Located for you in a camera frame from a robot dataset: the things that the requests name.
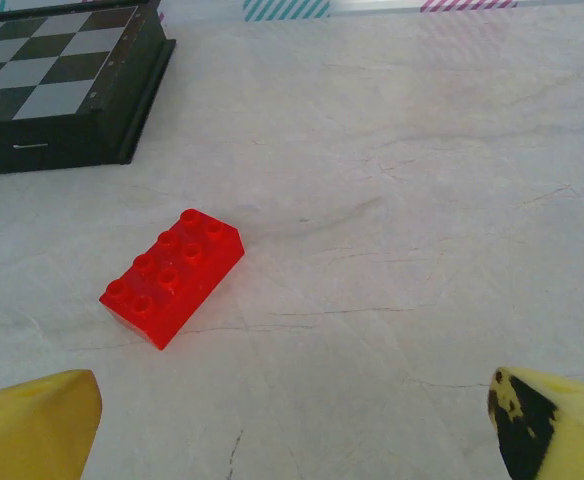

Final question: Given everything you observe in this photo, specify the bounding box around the stained yellow right gripper right finger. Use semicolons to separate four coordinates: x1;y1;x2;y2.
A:
487;366;584;480

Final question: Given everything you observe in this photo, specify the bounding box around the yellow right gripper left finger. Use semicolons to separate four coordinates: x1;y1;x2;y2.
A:
0;368;104;480

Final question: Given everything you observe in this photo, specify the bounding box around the small red toy brick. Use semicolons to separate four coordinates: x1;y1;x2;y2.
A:
98;208;246;353

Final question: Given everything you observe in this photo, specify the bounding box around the black and silver chessboard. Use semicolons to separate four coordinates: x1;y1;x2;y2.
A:
0;0;177;178

